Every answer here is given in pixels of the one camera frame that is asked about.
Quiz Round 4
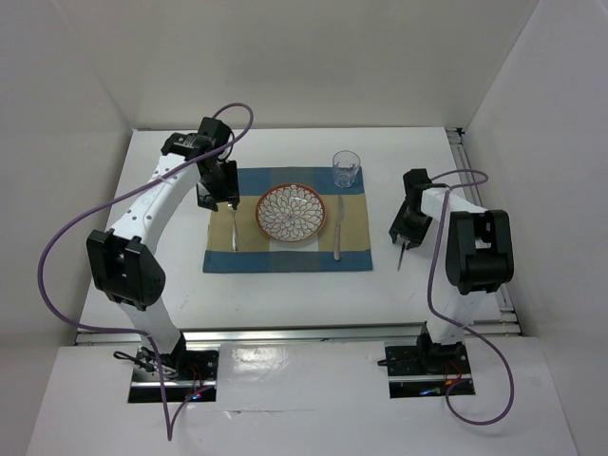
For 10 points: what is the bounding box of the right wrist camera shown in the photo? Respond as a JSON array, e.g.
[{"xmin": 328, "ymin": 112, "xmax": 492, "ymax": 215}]
[{"xmin": 403, "ymin": 168, "xmax": 432, "ymax": 200}]

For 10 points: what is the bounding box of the aluminium rail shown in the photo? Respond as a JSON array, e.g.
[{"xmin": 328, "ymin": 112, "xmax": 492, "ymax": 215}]
[
  {"xmin": 446, "ymin": 126, "xmax": 518, "ymax": 324},
  {"xmin": 75, "ymin": 313, "xmax": 522, "ymax": 346}
]

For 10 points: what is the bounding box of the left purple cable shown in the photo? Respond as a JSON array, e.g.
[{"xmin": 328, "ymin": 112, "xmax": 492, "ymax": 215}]
[{"xmin": 36, "ymin": 103, "xmax": 256, "ymax": 442}]

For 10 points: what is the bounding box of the blue beige cloth placemat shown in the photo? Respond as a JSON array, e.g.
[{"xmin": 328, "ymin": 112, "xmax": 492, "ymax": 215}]
[{"xmin": 202, "ymin": 166, "xmax": 372, "ymax": 274}]

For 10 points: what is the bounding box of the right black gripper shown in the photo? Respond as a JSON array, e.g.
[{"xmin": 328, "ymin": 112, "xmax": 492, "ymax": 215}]
[{"xmin": 389, "ymin": 201, "xmax": 434, "ymax": 249}]

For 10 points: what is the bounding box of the front aluminium rail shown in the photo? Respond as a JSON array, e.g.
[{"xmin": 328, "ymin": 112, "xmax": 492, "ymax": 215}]
[{"xmin": 75, "ymin": 313, "xmax": 522, "ymax": 346}]

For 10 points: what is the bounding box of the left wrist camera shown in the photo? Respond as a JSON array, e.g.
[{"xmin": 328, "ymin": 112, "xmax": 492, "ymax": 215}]
[{"xmin": 198, "ymin": 117, "xmax": 232, "ymax": 149}]

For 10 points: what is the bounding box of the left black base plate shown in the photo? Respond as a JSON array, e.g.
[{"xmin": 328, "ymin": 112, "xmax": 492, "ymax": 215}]
[{"xmin": 113, "ymin": 350, "xmax": 219, "ymax": 404}]

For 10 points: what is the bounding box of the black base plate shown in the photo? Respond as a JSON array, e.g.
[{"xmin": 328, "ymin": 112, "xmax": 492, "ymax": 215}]
[
  {"xmin": 376, "ymin": 345, "xmax": 476, "ymax": 399},
  {"xmin": 113, "ymin": 350, "xmax": 219, "ymax": 404}
]

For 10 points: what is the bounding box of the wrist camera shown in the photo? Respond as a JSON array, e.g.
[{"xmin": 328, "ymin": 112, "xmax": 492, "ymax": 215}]
[
  {"xmin": 198, "ymin": 117, "xmax": 232, "ymax": 149},
  {"xmin": 403, "ymin": 168, "xmax": 432, "ymax": 200}
]

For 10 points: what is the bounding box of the floral patterned brown-rim plate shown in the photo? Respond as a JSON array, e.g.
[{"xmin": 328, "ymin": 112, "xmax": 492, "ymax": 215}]
[{"xmin": 255, "ymin": 183, "xmax": 326, "ymax": 243}]

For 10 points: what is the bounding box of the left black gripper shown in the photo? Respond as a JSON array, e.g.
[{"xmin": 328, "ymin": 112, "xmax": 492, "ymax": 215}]
[{"xmin": 195, "ymin": 158, "xmax": 239, "ymax": 212}]

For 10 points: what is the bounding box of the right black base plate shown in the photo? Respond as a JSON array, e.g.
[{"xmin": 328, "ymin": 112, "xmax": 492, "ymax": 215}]
[{"xmin": 376, "ymin": 345, "xmax": 476, "ymax": 399}]

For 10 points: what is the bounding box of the silver fork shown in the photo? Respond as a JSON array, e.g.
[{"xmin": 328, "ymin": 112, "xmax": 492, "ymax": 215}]
[{"xmin": 228, "ymin": 203, "xmax": 238, "ymax": 252}]

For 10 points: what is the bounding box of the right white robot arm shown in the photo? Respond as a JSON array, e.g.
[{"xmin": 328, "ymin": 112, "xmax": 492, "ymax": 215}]
[{"xmin": 389, "ymin": 170, "xmax": 514, "ymax": 372}]

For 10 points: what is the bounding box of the purple cable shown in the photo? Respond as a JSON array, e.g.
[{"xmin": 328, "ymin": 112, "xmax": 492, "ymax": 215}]
[
  {"xmin": 36, "ymin": 103, "xmax": 256, "ymax": 442},
  {"xmin": 427, "ymin": 169, "xmax": 518, "ymax": 427}
]

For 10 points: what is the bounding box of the right aluminium rail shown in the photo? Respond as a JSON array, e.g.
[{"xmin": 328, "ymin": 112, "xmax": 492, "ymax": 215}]
[{"xmin": 446, "ymin": 126, "xmax": 518, "ymax": 324}]

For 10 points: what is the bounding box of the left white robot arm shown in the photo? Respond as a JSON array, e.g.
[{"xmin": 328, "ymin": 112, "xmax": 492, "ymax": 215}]
[{"xmin": 86, "ymin": 127, "xmax": 239, "ymax": 379}]

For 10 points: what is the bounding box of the silver spoon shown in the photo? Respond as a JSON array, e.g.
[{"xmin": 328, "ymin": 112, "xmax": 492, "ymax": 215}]
[{"xmin": 397, "ymin": 241, "xmax": 407, "ymax": 272}]

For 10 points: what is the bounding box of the silver table knife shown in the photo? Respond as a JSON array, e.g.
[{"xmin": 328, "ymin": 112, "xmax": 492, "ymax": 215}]
[{"xmin": 333, "ymin": 195, "xmax": 345, "ymax": 261}]

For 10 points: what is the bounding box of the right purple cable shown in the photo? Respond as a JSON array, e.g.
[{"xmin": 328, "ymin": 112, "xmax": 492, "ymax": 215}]
[{"xmin": 427, "ymin": 169, "xmax": 518, "ymax": 427}]

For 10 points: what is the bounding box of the clear drinking glass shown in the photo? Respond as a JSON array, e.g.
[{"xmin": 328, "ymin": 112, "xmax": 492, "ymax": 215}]
[{"xmin": 332, "ymin": 150, "xmax": 360, "ymax": 188}]

